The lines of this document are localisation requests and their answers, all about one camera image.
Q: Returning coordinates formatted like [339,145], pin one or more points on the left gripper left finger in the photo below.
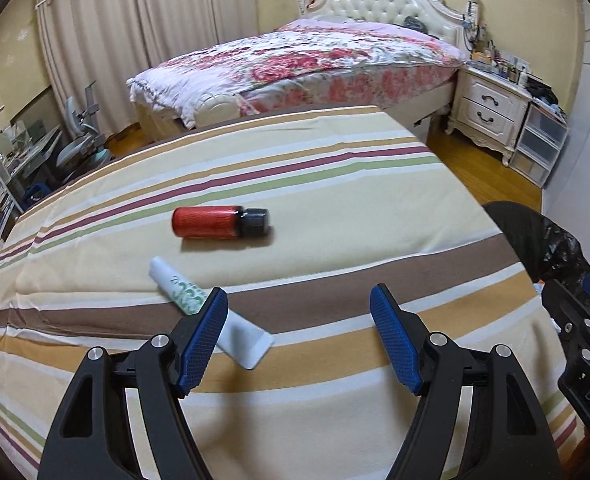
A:
[198,338]

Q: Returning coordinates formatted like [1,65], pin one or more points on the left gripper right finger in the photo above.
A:
[401,333]

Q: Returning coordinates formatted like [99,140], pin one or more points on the black bag trash bin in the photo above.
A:
[547,251]

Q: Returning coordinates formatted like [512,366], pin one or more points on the white green tube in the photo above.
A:
[241,340]

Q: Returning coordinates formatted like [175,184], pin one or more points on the red bottle black cap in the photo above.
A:
[220,222]

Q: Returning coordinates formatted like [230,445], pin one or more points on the clear plastic drawer unit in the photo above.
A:
[540,142]

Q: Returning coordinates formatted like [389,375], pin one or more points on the striped bed sheet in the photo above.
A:
[354,200]

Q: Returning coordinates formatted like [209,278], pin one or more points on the white nightstand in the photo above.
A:
[488,110]

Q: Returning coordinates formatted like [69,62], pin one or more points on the grey desk chair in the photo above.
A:
[87,150]

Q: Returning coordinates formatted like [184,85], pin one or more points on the grey desk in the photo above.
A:
[20,157]

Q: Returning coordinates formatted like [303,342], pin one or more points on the floral pink bed cover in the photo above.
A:
[305,62]

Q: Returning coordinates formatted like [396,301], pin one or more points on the beige curtain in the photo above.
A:
[103,43]

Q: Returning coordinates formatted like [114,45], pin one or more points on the white tufted headboard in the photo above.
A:
[459,28]

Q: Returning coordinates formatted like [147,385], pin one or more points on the white bed frame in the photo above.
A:
[406,113]

